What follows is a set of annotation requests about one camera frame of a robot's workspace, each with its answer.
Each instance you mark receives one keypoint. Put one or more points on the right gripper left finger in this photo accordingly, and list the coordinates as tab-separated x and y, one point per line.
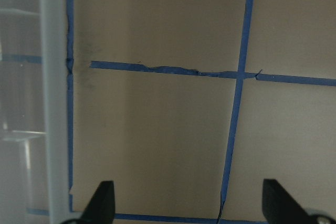
101	207

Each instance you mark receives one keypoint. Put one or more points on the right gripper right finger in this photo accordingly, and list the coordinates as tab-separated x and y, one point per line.
279	207

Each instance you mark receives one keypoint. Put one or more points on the clear plastic box lid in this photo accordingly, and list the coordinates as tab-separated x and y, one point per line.
34	135

